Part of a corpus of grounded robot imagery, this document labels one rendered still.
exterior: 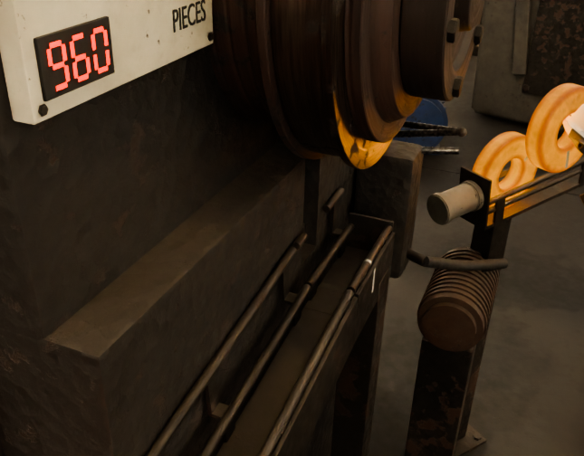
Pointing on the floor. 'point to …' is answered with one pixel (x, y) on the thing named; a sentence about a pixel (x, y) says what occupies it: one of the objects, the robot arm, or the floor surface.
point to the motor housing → (447, 352)
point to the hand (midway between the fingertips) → (565, 118)
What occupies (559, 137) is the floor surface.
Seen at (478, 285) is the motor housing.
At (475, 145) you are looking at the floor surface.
